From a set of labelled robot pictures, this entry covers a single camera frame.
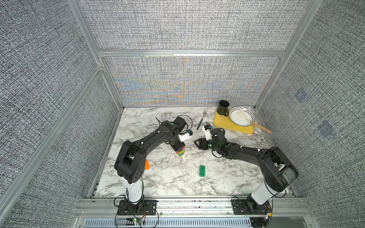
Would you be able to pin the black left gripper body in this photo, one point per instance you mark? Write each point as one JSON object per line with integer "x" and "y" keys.
{"x": 177, "y": 145}

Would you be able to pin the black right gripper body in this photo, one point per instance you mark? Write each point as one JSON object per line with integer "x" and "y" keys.
{"x": 205, "y": 145}

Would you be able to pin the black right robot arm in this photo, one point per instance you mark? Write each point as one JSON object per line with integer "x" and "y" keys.
{"x": 277, "y": 170}

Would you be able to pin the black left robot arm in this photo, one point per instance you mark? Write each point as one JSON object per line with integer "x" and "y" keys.
{"x": 131, "y": 160}

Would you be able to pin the dark green lego brick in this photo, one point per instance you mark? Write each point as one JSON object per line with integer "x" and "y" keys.
{"x": 202, "y": 171}

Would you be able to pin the orange lego brick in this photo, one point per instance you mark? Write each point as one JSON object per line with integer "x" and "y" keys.
{"x": 147, "y": 166}

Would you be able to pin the black mug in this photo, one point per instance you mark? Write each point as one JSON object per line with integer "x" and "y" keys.
{"x": 222, "y": 108}

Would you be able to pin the white patterned bowl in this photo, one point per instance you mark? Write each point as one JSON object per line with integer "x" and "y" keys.
{"x": 237, "y": 120}

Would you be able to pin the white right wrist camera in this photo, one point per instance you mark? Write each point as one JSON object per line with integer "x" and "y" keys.
{"x": 206, "y": 131}

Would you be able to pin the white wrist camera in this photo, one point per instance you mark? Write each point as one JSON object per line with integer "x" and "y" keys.
{"x": 185, "y": 136}
{"x": 206, "y": 131}

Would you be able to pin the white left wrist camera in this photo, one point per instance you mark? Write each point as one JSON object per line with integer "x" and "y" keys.
{"x": 185, "y": 136}

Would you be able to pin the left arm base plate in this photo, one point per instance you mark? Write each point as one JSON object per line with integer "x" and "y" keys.
{"x": 144, "y": 207}

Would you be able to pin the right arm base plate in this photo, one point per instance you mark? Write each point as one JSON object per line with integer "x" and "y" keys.
{"x": 249, "y": 207}

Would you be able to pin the aluminium front rail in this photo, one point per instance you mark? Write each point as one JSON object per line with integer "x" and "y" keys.
{"x": 216, "y": 206}

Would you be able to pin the aluminium frame corner post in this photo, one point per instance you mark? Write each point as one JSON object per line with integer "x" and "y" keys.
{"x": 81, "y": 19}

